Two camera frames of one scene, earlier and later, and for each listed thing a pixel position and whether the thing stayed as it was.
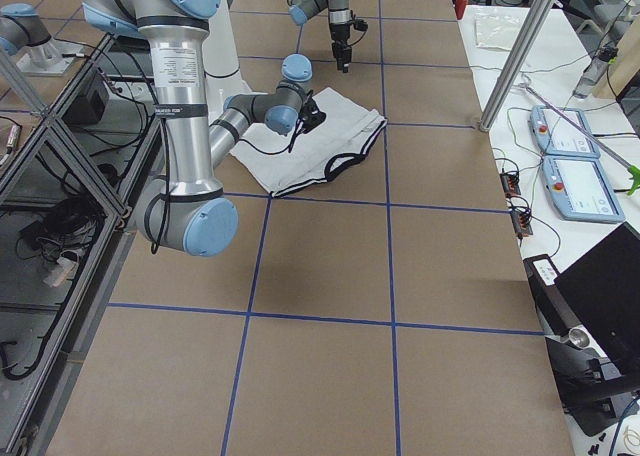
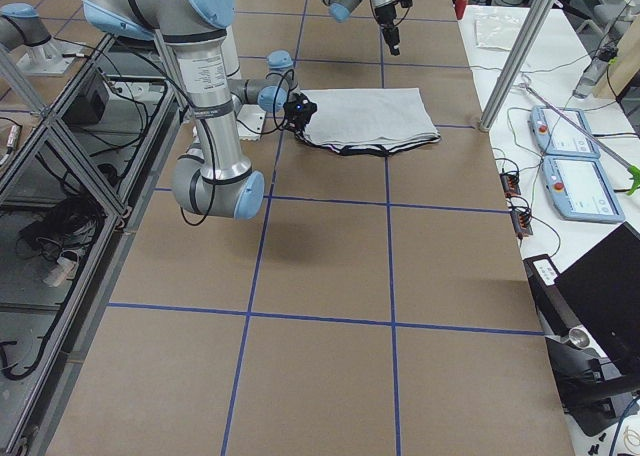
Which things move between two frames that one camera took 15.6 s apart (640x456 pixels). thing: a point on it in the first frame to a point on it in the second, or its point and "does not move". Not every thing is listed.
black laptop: x=602 y=289 does not move
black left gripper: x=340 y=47 to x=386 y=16
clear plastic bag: x=497 y=31 does not move
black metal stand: x=595 y=394 does not move
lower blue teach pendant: x=580 y=189 does not move
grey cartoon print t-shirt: x=282 y=163 to x=369 y=121
